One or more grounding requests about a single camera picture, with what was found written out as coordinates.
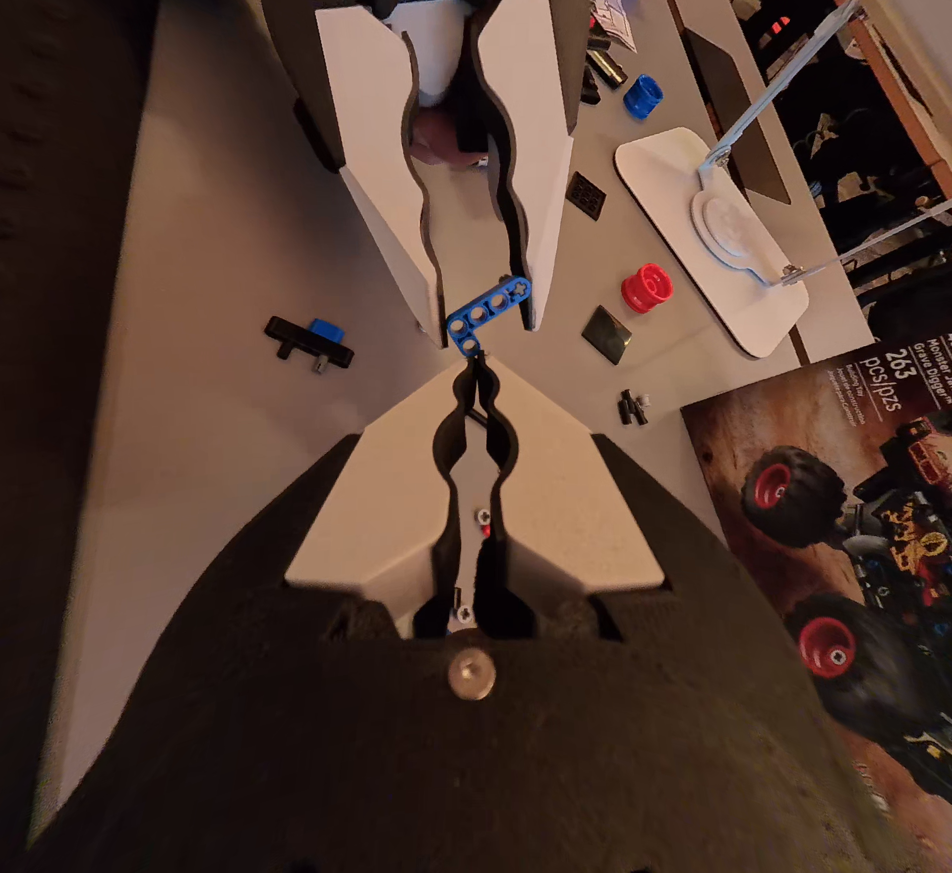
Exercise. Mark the black long beam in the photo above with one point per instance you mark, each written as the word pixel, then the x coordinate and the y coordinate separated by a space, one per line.
pixel 606 68

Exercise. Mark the grey desk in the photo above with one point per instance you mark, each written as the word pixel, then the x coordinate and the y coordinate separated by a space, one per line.
pixel 223 218

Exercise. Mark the red toy wheel hub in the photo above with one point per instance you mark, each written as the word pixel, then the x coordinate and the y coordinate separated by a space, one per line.
pixel 647 287

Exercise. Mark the blue angled holed beam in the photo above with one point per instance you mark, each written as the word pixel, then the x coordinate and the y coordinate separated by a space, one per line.
pixel 483 309

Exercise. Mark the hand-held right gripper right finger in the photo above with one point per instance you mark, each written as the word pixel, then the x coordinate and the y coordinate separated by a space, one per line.
pixel 580 516

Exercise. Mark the blue connector brick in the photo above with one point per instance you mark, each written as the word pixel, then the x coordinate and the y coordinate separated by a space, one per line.
pixel 326 328

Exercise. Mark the cluster of black pins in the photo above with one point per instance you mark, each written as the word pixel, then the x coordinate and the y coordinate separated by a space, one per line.
pixel 639 413

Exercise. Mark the blue toy wheel hub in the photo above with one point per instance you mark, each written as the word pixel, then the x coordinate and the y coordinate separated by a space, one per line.
pixel 642 97

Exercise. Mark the dark grey holed beam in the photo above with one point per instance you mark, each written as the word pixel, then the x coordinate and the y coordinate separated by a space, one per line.
pixel 294 333

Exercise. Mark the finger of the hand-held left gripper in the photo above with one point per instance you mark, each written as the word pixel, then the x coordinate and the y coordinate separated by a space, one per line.
pixel 532 106
pixel 368 129

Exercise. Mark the black dimpled mat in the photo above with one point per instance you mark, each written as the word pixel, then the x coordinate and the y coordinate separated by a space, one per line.
pixel 59 293

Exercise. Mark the white book stand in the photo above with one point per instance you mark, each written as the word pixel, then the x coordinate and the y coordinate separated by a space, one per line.
pixel 669 181

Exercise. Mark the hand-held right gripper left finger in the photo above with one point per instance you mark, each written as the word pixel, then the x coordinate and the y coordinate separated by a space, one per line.
pixel 364 516

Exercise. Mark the black pins with white bush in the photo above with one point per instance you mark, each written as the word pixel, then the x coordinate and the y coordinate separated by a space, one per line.
pixel 627 406

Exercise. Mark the black grid plate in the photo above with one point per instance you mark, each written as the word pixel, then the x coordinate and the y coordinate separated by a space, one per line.
pixel 586 196

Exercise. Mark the colourful sticker sheet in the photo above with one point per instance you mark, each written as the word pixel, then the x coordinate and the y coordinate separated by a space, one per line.
pixel 613 10

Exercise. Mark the black square printed tile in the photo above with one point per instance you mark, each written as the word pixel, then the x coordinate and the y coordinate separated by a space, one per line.
pixel 606 335

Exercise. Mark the toy truck set box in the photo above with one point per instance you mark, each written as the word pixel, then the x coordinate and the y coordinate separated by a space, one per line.
pixel 818 590

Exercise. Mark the person's left hand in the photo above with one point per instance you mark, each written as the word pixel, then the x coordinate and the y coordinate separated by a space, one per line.
pixel 439 140

